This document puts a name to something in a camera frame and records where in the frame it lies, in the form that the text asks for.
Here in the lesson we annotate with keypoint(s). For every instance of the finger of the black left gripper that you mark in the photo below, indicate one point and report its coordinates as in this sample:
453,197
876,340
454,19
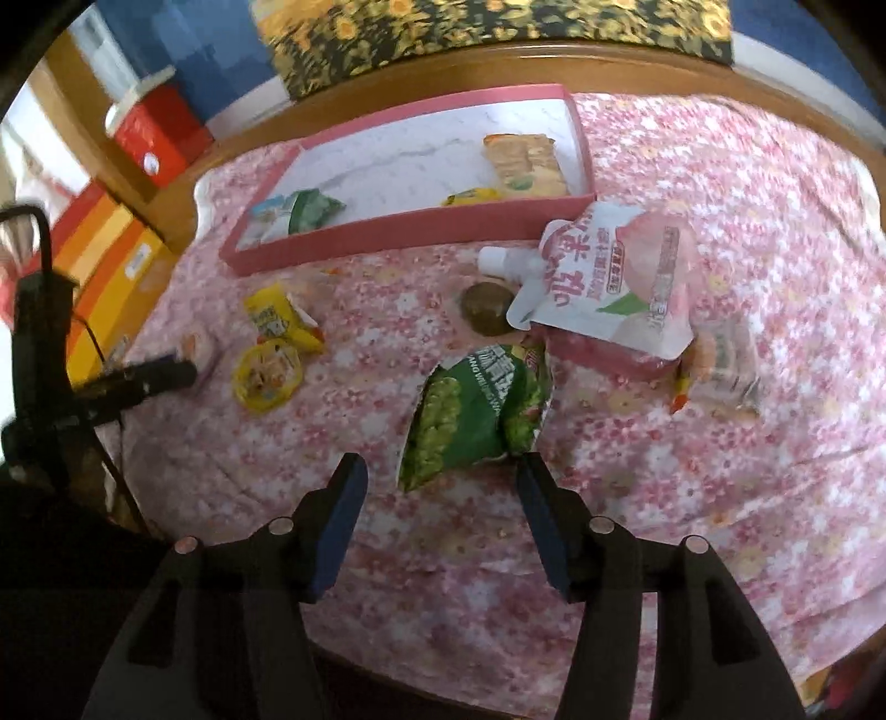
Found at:
130,385

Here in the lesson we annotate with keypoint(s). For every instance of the sunflower field painting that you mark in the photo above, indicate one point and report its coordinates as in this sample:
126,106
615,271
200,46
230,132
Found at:
316,45

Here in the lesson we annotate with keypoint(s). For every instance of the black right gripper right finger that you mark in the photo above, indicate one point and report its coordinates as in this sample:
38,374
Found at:
592,561

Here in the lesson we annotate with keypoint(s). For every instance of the yellow round snack packet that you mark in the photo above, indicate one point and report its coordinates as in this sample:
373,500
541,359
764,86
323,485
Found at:
267,375

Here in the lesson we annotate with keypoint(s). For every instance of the red white carton box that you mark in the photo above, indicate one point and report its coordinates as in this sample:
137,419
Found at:
154,125

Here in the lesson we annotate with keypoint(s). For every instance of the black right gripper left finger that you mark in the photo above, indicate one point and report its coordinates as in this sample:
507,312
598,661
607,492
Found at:
297,559

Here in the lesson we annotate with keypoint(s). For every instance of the pink floral quilt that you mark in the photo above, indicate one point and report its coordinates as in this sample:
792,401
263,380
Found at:
442,587

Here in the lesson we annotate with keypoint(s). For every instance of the pink shallow tray box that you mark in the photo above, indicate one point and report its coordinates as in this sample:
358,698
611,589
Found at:
394,171

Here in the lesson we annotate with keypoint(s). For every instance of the clear wrapped biscuit packet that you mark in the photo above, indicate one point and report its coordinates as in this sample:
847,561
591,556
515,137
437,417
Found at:
720,369

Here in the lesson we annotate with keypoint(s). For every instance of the white peach jelly pouch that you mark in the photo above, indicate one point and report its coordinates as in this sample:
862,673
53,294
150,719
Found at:
620,274

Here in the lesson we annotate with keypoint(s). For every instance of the orange yellow striped box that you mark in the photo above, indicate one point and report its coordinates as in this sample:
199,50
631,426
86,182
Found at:
120,267

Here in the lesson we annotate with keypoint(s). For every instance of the white green snack packet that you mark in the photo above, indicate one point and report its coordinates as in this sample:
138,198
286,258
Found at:
283,215

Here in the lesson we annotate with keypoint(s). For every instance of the green pea snack bag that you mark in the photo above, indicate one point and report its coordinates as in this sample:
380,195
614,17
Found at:
485,407

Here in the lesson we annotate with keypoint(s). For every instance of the orange cracker packet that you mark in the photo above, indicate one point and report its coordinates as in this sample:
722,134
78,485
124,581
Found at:
525,165

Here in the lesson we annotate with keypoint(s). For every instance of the yellow candy packet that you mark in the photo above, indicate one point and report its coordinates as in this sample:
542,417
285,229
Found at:
276,316

